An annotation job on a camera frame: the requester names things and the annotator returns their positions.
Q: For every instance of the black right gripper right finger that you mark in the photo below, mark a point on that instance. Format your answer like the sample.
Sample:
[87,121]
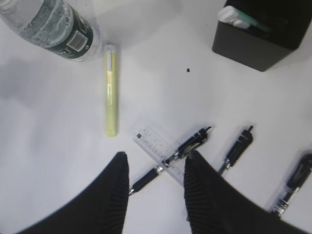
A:
[215,207]

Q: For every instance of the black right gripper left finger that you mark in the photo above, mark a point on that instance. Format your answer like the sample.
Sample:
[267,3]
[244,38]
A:
[99,209]

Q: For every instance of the clear plastic ruler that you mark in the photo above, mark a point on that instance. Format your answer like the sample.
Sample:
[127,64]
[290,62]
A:
[159,145]

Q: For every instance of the yellow utility knife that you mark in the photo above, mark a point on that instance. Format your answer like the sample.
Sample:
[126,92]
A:
[111,90]

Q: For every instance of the clear water bottle green label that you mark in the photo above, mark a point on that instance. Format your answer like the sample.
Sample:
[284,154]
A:
[53,25]

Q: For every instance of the black pen left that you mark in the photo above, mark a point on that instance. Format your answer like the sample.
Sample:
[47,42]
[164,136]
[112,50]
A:
[196,140]

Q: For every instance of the black pen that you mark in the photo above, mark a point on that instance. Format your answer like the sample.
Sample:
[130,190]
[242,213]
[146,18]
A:
[196,140]
[293,185]
[243,141]

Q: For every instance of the black pen middle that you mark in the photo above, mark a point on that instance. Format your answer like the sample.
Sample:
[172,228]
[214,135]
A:
[243,141]

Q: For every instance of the black pen right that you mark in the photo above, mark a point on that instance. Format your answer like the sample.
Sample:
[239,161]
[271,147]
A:
[293,185]

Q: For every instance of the black square pen holder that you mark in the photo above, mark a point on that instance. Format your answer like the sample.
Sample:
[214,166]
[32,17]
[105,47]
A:
[288,21]

